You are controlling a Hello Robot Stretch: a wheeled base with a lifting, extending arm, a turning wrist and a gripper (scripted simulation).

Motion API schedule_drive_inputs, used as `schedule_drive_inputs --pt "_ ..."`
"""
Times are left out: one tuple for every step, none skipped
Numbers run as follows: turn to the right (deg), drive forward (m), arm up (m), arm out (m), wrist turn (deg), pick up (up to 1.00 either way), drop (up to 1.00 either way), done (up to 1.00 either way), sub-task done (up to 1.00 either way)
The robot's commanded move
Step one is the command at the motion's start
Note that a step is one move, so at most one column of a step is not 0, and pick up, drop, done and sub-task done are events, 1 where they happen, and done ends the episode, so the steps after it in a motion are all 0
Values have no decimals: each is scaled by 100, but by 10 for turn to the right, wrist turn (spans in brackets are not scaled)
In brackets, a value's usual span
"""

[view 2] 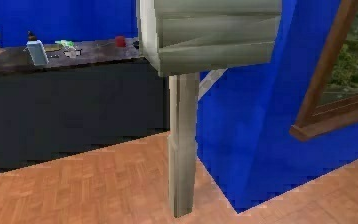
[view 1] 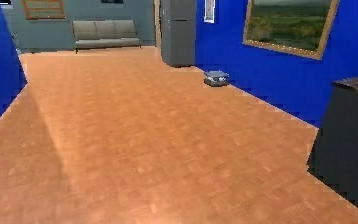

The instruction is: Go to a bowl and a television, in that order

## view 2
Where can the pale blue soap bottle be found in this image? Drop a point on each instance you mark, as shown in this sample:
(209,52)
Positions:
(37,51)

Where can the green lettuce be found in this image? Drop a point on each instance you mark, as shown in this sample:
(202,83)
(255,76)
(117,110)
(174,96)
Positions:
(65,43)

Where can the black kitchen counter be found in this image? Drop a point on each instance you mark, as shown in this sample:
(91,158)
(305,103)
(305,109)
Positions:
(70,110)

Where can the red apple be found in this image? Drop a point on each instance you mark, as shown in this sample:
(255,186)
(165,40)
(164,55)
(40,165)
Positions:
(120,41)

